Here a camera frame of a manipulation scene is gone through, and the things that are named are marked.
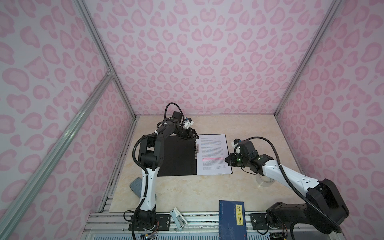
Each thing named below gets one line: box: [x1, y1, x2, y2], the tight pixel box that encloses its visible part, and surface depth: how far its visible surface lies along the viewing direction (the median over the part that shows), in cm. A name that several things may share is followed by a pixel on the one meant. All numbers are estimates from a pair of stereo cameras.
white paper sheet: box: [196, 134, 232, 176], surface depth 100 cm
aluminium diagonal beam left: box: [0, 71, 115, 240], surface depth 70 cm
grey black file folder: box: [157, 135, 200, 177], surface depth 94 cm
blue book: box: [218, 200, 248, 240], surface depth 74 cm
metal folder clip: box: [194, 139, 197, 160], surface depth 103 cm
